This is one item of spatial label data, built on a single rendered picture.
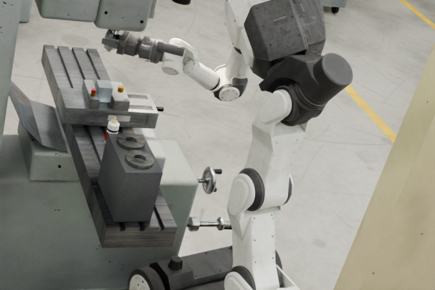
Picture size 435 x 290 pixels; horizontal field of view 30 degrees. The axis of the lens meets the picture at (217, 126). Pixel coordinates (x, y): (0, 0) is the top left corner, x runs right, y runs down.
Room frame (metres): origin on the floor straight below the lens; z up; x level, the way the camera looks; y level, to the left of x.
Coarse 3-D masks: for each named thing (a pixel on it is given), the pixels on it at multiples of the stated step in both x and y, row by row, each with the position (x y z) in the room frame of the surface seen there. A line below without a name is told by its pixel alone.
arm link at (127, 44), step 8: (128, 32) 2.69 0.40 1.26; (120, 40) 2.61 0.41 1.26; (128, 40) 2.63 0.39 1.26; (136, 40) 2.64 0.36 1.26; (144, 40) 2.63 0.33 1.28; (152, 40) 2.64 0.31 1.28; (120, 48) 2.59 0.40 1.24; (128, 48) 2.61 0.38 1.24; (136, 48) 2.62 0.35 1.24; (144, 48) 2.62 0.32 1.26; (144, 56) 2.61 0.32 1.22
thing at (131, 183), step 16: (112, 144) 2.16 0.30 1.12; (128, 144) 2.16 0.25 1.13; (144, 144) 2.19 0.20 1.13; (112, 160) 2.13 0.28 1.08; (128, 160) 2.07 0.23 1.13; (144, 160) 2.11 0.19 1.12; (112, 176) 2.10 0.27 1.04; (128, 176) 2.03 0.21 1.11; (144, 176) 2.05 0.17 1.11; (160, 176) 2.07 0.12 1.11; (112, 192) 2.08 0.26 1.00; (128, 192) 2.03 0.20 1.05; (144, 192) 2.06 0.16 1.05; (112, 208) 2.05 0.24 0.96; (128, 208) 2.04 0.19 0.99; (144, 208) 2.06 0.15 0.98
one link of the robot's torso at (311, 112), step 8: (280, 88) 2.29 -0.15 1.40; (288, 88) 2.26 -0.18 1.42; (296, 96) 2.24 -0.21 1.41; (296, 104) 2.23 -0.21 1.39; (304, 104) 2.23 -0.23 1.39; (296, 112) 2.23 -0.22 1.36; (304, 112) 2.23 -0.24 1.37; (312, 112) 2.25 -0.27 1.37; (320, 112) 2.30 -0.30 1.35; (288, 120) 2.25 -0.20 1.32; (296, 120) 2.26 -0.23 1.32; (304, 120) 2.28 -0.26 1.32
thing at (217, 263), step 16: (176, 256) 2.32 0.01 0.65; (192, 256) 2.42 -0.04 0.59; (208, 256) 2.44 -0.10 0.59; (224, 256) 2.47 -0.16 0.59; (160, 272) 2.28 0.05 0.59; (176, 272) 2.28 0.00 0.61; (192, 272) 2.31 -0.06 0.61; (208, 272) 2.36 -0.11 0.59; (224, 272) 2.38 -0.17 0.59; (176, 288) 2.23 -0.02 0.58; (192, 288) 2.27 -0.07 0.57; (208, 288) 2.29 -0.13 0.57; (224, 288) 2.32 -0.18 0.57
